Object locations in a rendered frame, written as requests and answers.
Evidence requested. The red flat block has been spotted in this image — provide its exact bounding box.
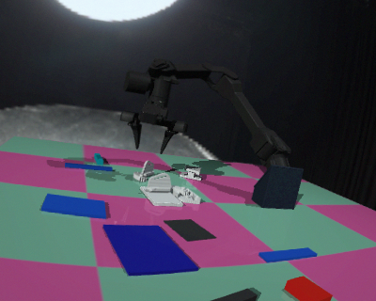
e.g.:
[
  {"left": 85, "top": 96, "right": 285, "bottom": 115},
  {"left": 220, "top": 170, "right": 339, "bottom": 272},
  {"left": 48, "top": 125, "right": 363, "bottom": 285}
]
[{"left": 285, "top": 277, "right": 332, "bottom": 301}]

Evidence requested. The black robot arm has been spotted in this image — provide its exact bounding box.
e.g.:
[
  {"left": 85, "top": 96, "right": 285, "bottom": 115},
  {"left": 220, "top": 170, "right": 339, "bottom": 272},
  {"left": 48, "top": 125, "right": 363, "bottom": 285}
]
[{"left": 123, "top": 58, "right": 291, "bottom": 169}]

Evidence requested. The small black bar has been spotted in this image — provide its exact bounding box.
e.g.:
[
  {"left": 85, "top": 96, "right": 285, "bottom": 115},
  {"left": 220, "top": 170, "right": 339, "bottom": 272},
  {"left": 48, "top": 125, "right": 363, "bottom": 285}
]
[{"left": 212, "top": 289, "right": 258, "bottom": 301}]

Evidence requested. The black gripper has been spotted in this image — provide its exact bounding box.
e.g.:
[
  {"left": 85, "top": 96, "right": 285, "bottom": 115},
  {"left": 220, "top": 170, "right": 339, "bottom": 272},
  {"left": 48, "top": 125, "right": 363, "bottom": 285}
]
[{"left": 120, "top": 95, "right": 188, "bottom": 154}]

